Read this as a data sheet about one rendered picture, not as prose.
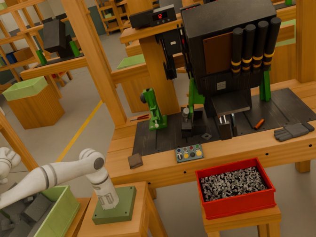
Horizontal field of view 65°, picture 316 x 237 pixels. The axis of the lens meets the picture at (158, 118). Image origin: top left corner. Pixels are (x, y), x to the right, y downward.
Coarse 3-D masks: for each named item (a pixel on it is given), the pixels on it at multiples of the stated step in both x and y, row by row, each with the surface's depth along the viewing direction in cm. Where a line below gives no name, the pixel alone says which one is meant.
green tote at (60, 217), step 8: (40, 192) 146; (48, 192) 144; (56, 192) 142; (64, 192) 134; (56, 200) 147; (64, 200) 134; (72, 200) 140; (56, 208) 127; (64, 208) 133; (72, 208) 139; (8, 216) 146; (48, 216) 122; (56, 216) 127; (64, 216) 133; (72, 216) 138; (48, 224) 121; (56, 224) 127; (64, 224) 132; (40, 232) 116; (48, 232) 121; (56, 232) 126; (64, 232) 131
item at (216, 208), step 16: (256, 160) 122; (208, 176) 127; (224, 176) 122; (240, 176) 120; (256, 176) 118; (208, 192) 119; (224, 192) 115; (240, 192) 114; (256, 192) 106; (272, 192) 106; (208, 208) 110; (224, 208) 111; (240, 208) 111; (256, 208) 111
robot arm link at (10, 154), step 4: (0, 148) 109; (4, 148) 109; (0, 152) 106; (4, 152) 106; (8, 152) 109; (12, 152) 110; (0, 156) 103; (4, 156) 104; (8, 156) 108; (12, 156) 109; (8, 160) 103; (12, 164) 105
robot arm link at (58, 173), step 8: (96, 152) 111; (80, 160) 104; (88, 160) 106; (96, 160) 109; (104, 160) 112; (48, 168) 95; (56, 168) 97; (64, 168) 99; (72, 168) 101; (80, 168) 103; (88, 168) 106; (96, 168) 110; (48, 176) 94; (56, 176) 96; (64, 176) 98; (72, 176) 102; (56, 184) 97
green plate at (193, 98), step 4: (192, 80) 136; (192, 84) 137; (192, 88) 138; (196, 88) 140; (192, 92) 140; (196, 92) 141; (192, 96) 141; (196, 96) 142; (200, 96) 142; (192, 100) 142; (196, 100) 143; (200, 100) 143; (204, 100) 143
